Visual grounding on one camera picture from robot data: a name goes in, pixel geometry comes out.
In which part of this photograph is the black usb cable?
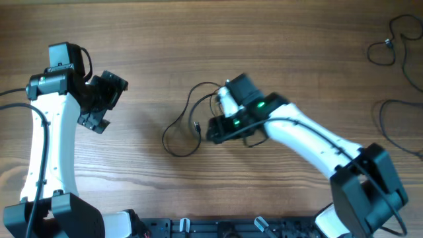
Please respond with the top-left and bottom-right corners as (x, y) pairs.
(161, 81), (223, 158)

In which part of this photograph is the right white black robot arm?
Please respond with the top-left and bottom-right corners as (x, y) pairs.
(206, 74), (408, 237)

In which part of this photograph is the thin black audio cable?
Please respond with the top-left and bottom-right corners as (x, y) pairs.
(365, 13), (423, 94)

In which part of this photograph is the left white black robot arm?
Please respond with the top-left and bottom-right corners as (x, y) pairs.
(3, 42), (132, 237)

